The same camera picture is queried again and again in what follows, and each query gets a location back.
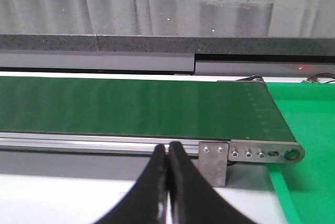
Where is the aluminium conveyor side rail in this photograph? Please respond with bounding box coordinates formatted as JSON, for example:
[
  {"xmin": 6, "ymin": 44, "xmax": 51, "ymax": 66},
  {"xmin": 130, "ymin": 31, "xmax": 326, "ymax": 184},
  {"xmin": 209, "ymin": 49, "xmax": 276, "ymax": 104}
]
[{"xmin": 1, "ymin": 132, "xmax": 200, "ymax": 156}]

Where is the bright green mat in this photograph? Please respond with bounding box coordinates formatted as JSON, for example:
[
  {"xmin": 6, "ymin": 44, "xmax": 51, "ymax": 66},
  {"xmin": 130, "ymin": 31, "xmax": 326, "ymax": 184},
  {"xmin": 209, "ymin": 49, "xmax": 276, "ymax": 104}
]
[{"xmin": 268, "ymin": 83, "xmax": 334, "ymax": 223}]

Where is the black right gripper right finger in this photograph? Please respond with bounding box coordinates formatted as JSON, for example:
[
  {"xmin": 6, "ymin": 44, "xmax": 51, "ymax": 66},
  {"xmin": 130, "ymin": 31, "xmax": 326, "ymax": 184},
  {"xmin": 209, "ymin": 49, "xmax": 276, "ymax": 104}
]
[{"xmin": 167, "ymin": 142, "xmax": 254, "ymax": 223}]

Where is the grey right panel under slab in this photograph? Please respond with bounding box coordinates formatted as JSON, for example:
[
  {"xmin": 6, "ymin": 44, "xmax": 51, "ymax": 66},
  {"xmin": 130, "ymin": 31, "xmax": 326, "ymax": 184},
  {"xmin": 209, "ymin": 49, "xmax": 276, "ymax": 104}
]
[{"xmin": 195, "ymin": 61, "xmax": 334, "ymax": 77}]

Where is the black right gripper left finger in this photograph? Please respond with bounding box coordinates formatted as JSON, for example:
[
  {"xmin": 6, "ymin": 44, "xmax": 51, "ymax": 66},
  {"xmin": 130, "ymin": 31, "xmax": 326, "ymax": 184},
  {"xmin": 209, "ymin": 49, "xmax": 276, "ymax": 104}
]
[{"xmin": 97, "ymin": 145, "xmax": 168, "ymax": 223}]

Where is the grey granite slab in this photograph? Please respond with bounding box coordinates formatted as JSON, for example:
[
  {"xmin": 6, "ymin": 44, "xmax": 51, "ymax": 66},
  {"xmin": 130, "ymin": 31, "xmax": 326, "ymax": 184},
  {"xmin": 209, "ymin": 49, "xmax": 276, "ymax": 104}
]
[{"xmin": 1, "ymin": 0, "xmax": 334, "ymax": 56}]

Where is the grey panel under slab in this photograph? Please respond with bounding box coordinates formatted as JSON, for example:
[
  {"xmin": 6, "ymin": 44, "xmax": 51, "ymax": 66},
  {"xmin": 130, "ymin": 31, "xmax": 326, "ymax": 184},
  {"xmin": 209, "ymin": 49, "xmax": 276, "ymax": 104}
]
[
  {"xmin": 1, "ymin": 52, "xmax": 195, "ymax": 72},
  {"xmin": 195, "ymin": 61, "xmax": 334, "ymax": 77}
]

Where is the steel conveyor mounting bracket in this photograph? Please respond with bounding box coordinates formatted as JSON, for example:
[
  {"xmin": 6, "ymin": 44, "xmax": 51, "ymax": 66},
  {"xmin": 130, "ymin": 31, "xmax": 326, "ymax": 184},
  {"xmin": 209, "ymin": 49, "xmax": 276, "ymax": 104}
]
[{"xmin": 198, "ymin": 141, "xmax": 229, "ymax": 187}]

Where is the green conveyor belt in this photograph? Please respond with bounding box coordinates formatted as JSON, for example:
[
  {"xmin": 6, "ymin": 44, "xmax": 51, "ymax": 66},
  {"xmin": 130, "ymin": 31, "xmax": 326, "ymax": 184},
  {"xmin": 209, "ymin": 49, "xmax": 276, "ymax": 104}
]
[{"xmin": 1, "ymin": 76, "xmax": 294, "ymax": 141}]

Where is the red black wire bundle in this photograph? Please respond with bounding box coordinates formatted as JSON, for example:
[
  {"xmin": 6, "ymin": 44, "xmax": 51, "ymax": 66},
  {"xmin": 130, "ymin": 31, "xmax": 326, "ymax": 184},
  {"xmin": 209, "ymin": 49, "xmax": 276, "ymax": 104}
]
[{"xmin": 303, "ymin": 73, "xmax": 335, "ymax": 84}]

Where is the steel conveyor end plate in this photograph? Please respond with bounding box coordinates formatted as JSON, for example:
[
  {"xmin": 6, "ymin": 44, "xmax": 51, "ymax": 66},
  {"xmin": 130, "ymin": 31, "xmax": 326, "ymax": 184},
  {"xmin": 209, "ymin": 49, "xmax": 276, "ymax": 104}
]
[{"xmin": 228, "ymin": 139, "xmax": 305, "ymax": 164}]

